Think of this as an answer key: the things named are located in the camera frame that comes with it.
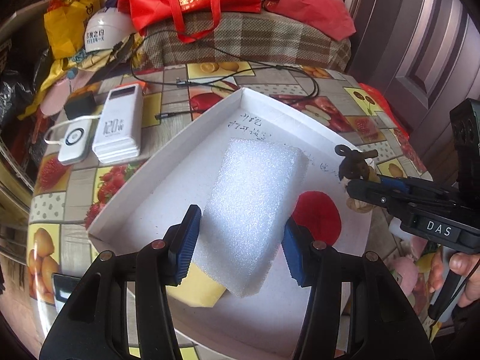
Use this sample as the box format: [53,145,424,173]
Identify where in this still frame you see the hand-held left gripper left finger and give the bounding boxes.
[39,204,203,360]

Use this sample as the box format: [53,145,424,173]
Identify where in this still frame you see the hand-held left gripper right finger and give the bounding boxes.
[283,217,432,360]

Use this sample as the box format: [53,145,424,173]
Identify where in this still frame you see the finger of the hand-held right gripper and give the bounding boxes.
[375,174,424,196]
[346,179,405,211]

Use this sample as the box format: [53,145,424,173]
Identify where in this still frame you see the black white mouse toy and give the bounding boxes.
[335,144,377,214]

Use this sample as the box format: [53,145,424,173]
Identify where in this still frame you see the yellow sponge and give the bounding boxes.
[165,260,227,308]

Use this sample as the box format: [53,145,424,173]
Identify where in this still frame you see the white foam block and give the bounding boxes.
[200,138,309,299]

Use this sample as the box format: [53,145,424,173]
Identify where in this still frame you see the white cardboard box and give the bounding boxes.
[86,87,379,357]

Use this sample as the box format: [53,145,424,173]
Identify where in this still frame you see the person's right hand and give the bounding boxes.
[429,252,480,307]

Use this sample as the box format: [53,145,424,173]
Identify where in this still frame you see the red pom-pom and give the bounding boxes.
[292,191,342,246]

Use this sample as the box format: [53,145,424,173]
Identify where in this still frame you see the fruit print tablecloth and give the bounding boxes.
[26,60,451,360]

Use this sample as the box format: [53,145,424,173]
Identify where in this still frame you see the large white power bank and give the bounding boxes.
[92,83,145,164]

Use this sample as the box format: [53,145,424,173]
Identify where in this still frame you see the brown door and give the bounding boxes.
[349,0,480,128]

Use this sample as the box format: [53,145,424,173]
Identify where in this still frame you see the small white power bank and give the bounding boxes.
[44,116,94,166]

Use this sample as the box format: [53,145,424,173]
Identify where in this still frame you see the black charger adapter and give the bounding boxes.
[64,92,97,121]

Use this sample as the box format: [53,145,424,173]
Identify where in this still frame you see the pink fabric pad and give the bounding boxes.
[40,71,100,115]

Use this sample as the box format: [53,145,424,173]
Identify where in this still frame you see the plaid cushion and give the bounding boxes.
[140,9,352,72]

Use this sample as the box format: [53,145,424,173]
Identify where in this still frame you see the red plastic bag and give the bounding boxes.
[262,0,356,40]

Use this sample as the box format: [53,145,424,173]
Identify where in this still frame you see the yellow shiny cloth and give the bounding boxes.
[19,54,113,119]

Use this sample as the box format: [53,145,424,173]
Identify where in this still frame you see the white helmet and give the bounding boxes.
[84,9,137,53]

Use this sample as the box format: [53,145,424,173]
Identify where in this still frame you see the black plastic bag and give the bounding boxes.
[0,69,32,130]

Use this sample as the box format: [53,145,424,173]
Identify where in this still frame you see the yellow bag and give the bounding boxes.
[44,0,102,60]

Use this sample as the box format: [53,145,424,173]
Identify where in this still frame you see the black charging cable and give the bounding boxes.
[129,30,320,122]

